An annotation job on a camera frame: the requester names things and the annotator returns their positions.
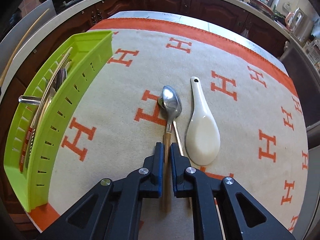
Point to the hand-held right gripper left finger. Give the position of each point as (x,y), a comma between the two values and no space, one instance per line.
(160,166)

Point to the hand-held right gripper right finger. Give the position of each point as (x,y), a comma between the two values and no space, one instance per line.
(173,166)

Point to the green plastic utensil tray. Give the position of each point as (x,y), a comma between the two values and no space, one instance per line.
(75,80)

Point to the cream chopstick red striped end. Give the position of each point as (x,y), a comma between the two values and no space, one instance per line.
(66,55)

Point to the white ceramic spoon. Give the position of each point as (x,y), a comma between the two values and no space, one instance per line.
(202,140)

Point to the orange and grey printed blanket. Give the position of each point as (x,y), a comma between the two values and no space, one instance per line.
(237,130)

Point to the white patterned tablecloth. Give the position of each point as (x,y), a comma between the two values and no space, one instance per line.
(160,15)

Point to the hanging plastic bag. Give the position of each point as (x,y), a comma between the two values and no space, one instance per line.
(245,33)

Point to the stainless steel cabinet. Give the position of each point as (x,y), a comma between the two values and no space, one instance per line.
(302,62)

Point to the glass jar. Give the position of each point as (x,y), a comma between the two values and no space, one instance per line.
(314,51)

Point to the red pan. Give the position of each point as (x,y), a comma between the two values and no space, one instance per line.
(260,4)

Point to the steel electric kettle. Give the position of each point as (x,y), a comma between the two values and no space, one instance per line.
(300,27)

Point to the black gas stove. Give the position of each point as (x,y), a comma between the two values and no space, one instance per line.
(70,0)

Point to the steel splash plate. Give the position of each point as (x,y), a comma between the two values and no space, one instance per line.
(32,20)

